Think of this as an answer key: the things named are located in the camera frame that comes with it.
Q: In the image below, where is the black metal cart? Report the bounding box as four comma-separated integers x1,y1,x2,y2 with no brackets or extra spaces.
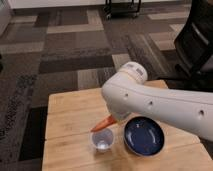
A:
103,0,142,19

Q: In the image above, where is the white ceramic cup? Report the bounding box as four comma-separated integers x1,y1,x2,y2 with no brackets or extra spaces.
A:
91,128,114,152

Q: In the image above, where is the orange pepper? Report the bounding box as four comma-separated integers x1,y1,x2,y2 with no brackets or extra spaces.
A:
91,115,116,132

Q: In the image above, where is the black office chair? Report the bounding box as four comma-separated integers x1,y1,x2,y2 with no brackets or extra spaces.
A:
173,0,213,81

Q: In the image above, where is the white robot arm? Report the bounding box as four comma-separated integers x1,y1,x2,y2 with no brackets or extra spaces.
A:
101,62,213,141

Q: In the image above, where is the dark blue bowl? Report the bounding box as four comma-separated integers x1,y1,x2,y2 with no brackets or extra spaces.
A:
124,117,165,156

